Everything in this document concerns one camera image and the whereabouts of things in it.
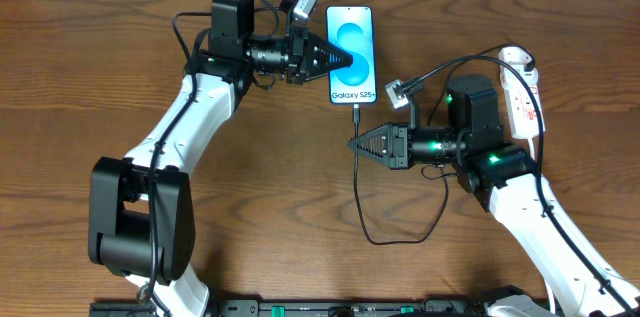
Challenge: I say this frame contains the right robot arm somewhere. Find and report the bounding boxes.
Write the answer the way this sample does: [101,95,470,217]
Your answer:
[348,75,639,316]

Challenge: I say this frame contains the white power strip cord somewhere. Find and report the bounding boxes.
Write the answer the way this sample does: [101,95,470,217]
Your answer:
[526,137,557,314]

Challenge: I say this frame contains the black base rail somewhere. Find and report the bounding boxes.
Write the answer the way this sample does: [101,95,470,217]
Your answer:
[88,284,551,317]

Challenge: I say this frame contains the Samsung Galaxy smartphone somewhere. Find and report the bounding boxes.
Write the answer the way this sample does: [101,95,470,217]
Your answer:
[326,5,377,104]

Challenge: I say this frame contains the white power strip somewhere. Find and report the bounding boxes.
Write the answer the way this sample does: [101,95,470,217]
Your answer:
[498,46,540,139]

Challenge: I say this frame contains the black USB charging cable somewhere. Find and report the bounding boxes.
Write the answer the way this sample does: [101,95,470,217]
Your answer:
[351,42,537,247]

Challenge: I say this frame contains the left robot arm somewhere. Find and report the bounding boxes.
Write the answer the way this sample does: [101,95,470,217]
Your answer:
[88,0,353,316]

